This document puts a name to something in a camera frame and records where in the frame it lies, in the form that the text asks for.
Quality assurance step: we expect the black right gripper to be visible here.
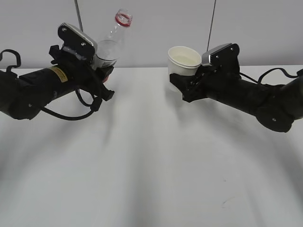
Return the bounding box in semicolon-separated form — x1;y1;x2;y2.
169;64;239;102

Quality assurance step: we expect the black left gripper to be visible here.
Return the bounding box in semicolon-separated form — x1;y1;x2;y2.
49;45;115;101

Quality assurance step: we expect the white paper cup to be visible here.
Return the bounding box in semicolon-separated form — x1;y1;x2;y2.
168;46;202;92

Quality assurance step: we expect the Nongfu Spring water bottle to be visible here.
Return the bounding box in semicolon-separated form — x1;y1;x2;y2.
92;9;133;70

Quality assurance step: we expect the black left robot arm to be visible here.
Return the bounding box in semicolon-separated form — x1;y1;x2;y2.
0;45;114;121

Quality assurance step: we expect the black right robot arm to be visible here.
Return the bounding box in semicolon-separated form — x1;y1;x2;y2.
169;66;303;132

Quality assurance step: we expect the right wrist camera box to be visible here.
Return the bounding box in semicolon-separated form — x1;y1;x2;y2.
201;43;240;75

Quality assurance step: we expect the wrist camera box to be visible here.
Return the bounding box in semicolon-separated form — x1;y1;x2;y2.
58;23;98;61
201;43;240;75

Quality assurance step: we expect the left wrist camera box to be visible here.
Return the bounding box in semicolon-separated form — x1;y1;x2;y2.
58;23;98;61

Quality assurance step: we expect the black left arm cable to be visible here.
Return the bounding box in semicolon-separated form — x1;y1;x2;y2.
0;49;104;121

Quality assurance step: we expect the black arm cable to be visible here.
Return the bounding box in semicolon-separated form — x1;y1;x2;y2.
239;68;303;87
0;49;104;121

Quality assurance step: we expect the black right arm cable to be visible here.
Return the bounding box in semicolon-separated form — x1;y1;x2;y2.
239;68;303;87

